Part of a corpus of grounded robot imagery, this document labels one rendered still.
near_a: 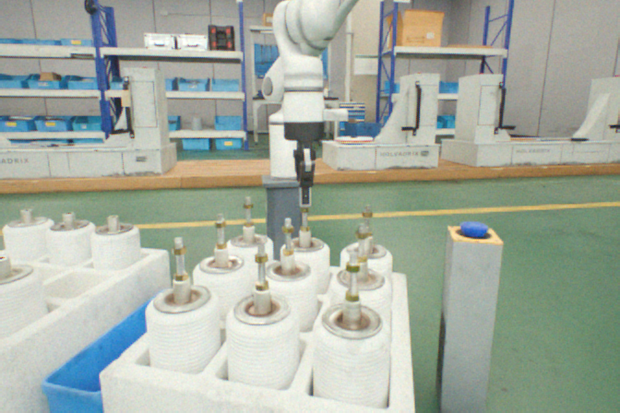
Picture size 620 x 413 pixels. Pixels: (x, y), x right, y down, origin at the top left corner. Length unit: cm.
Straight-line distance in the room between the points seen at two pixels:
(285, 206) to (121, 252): 48
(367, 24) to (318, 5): 659
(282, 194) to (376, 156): 174
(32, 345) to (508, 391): 81
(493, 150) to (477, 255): 264
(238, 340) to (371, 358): 16
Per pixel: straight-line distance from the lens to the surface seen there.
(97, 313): 81
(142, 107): 274
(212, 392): 51
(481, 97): 321
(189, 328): 52
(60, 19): 992
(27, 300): 74
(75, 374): 76
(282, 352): 49
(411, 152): 288
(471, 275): 63
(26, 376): 74
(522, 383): 88
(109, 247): 88
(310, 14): 64
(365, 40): 717
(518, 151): 337
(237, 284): 62
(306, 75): 63
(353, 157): 272
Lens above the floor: 51
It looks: 11 degrees down
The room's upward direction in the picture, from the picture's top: straight up
